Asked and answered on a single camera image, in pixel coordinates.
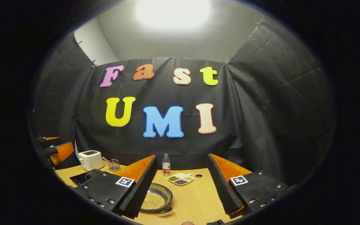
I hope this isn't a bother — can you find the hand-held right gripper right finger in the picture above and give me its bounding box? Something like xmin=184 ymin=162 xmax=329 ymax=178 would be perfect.
xmin=207 ymin=153 xmax=290 ymax=219

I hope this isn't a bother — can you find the clear plastic water bottle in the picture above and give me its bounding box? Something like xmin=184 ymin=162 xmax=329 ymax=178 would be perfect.
xmin=162 ymin=153 xmax=171 ymax=177

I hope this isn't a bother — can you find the ceiling light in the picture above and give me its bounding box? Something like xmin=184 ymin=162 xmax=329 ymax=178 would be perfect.
xmin=135 ymin=0 xmax=212 ymax=30

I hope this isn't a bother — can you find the large pile of soybeans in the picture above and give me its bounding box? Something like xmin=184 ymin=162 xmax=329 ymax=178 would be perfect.
xmin=141 ymin=192 xmax=166 ymax=210

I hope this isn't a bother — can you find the white toaster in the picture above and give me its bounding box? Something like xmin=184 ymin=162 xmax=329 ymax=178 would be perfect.
xmin=78 ymin=150 xmax=104 ymax=171

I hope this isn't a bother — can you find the white divided dish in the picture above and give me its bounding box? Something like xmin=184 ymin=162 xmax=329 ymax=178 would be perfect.
xmin=167 ymin=173 xmax=195 ymax=186

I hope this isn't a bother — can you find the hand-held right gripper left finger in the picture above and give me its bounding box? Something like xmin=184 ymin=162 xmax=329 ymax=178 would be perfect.
xmin=74 ymin=155 xmax=158 ymax=218

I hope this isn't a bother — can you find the wire utensil holder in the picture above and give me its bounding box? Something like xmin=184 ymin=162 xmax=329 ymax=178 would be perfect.
xmin=107 ymin=159 xmax=121 ymax=172

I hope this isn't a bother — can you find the stainless steel pot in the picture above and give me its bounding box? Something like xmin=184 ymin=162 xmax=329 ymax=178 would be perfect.
xmin=139 ymin=183 xmax=173 ymax=214

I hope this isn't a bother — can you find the black induction cooktop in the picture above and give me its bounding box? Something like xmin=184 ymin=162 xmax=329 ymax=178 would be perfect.
xmin=70 ymin=169 xmax=105 ymax=186

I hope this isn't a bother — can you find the black backdrop cloth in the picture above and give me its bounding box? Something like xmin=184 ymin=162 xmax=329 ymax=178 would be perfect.
xmin=32 ymin=14 xmax=335 ymax=188

